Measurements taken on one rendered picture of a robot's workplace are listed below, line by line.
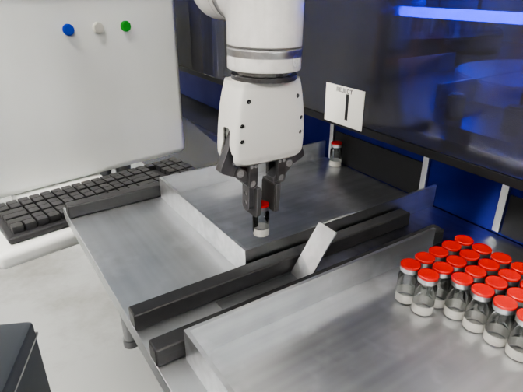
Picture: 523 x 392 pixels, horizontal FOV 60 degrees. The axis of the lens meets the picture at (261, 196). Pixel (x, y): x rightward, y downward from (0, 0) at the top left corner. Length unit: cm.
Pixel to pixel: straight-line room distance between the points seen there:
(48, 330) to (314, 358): 160
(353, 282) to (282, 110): 21
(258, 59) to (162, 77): 64
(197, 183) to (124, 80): 38
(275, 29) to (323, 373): 33
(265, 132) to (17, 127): 60
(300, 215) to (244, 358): 29
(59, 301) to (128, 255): 151
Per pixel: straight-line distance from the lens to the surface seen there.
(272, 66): 50
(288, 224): 65
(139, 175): 99
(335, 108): 74
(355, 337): 47
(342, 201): 72
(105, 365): 176
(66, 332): 193
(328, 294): 51
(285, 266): 54
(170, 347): 44
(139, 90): 109
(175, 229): 65
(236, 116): 51
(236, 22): 50
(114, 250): 62
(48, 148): 104
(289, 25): 50
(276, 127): 53
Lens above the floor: 119
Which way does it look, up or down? 25 degrees down
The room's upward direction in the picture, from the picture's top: straight up
